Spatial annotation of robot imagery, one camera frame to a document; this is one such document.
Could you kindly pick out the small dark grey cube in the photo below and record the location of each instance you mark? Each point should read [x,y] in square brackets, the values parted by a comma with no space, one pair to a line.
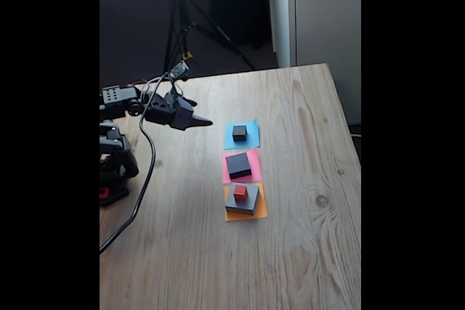
[239,132]

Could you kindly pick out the small red cube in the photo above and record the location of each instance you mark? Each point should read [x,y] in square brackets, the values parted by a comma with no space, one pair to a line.
[240,193]

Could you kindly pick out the large grey square block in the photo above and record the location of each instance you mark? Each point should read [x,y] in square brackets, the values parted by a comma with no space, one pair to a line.
[232,204]

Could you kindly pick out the yellow tag on tripod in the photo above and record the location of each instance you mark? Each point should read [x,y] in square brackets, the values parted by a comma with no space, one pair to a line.
[187,56]

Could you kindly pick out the blue paper sheet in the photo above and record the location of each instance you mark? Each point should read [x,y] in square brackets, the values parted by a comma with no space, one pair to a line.
[254,139]

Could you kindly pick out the medium black square block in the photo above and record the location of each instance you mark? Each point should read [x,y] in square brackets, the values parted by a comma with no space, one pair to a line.
[238,165]

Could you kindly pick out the pink paper sheet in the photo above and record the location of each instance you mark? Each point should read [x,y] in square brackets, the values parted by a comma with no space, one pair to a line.
[256,165]

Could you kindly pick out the black tripod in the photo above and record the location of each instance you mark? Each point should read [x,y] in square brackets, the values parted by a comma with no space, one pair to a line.
[180,27]

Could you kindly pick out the orange paper sheet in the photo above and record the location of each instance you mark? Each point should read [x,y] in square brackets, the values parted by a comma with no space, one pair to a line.
[262,208]

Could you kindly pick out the red black table clamp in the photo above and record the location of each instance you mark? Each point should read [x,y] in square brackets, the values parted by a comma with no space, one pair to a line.
[103,192]

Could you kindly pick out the white grey cabinet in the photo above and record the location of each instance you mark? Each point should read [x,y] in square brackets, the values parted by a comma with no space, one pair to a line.
[327,16]

